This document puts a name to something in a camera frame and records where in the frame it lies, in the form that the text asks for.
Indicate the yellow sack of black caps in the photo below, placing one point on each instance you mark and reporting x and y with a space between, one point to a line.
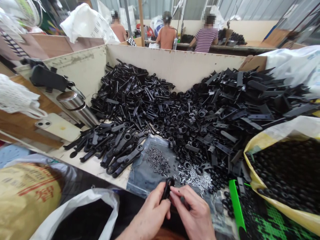
285 172

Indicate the pile of dark screws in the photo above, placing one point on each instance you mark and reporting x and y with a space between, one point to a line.
157 157

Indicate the pile of assembled black levers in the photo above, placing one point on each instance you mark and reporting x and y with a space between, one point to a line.
117 147

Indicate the yellow woven sack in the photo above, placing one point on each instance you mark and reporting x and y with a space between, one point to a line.
27 200

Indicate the person's left hand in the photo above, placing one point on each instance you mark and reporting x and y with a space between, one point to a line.
147 215

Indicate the large white plastic sack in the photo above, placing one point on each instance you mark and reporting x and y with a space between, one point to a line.
297 65

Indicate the green plastic crate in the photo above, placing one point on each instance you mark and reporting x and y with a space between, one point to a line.
237 210

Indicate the white printed woven sack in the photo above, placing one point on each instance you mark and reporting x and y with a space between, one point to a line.
86 23

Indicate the white smartphone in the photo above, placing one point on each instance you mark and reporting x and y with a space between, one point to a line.
57 128

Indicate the white mesh bag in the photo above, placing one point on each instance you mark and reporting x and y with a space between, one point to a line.
15 97

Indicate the stainless steel thermos bottle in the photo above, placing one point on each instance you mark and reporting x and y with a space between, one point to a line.
77 108

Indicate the pile of silver pins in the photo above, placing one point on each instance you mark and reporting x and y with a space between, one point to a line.
196 178

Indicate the brown wooden bench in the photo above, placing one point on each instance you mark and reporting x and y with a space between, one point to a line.
22 122

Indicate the pile of black ribbed knobs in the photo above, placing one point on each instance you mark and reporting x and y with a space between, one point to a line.
185 120

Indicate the clear plastic bag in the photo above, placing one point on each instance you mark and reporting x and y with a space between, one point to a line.
142 175

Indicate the workbench with black parts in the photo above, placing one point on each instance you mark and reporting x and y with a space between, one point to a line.
232 40

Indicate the black plastic lever part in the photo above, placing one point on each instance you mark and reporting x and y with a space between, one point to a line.
168 187

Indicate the white bag of black parts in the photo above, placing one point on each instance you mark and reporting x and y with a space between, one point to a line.
85 215

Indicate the white wooden bin wall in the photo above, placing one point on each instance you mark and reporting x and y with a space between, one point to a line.
180 65

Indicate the blue perforated plastic basket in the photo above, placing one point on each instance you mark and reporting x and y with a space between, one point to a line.
12 155

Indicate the pile of black slotted clips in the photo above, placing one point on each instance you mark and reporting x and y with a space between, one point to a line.
130 97

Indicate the white electric fan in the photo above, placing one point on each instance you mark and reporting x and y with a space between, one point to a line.
31 12

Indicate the pile of black rubber rings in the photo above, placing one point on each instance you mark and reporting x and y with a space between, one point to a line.
217 183

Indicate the person's right hand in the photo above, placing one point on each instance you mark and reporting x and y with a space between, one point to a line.
197 215

